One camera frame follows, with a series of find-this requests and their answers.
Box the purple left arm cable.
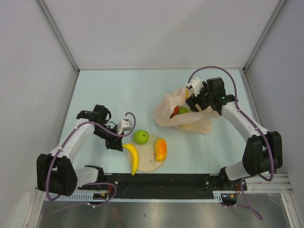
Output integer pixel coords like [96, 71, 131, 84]
[45, 112, 136, 214]

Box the green fake apple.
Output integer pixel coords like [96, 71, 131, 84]
[133, 130, 149, 145]
[178, 107, 190, 115]

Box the round cream green plate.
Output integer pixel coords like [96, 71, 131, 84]
[131, 134, 166, 173]

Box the orange yellow fake mango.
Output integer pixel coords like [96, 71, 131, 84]
[154, 138, 167, 162]

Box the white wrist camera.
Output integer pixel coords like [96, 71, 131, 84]
[186, 77, 204, 97]
[117, 117, 133, 134]

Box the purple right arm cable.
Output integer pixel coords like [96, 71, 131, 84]
[187, 66, 276, 220]

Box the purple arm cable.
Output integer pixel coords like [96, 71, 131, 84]
[187, 66, 276, 220]
[45, 112, 136, 214]

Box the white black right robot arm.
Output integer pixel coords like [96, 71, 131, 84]
[185, 77, 283, 190]

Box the white slotted cable duct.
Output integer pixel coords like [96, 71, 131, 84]
[56, 191, 223, 203]

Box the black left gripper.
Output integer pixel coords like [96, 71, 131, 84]
[93, 124, 124, 152]

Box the aluminium frame rail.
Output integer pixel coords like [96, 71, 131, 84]
[38, 171, 290, 196]

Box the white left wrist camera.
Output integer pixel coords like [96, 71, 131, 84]
[117, 117, 133, 134]

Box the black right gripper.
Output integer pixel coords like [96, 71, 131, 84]
[186, 81, 214, 116]

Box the yellow fake banana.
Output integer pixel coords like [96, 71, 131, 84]
[123, 143, 139, 176]

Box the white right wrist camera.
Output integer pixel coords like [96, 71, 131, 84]
[186, 77, 204, 97]

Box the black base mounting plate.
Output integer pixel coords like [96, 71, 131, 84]
[78, 173, 247, 203]

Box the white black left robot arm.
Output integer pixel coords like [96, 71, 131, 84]
[36, 105, 132, 196]

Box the translucent peach plastic bag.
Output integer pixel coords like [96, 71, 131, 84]
[153, 87, 219, 134]

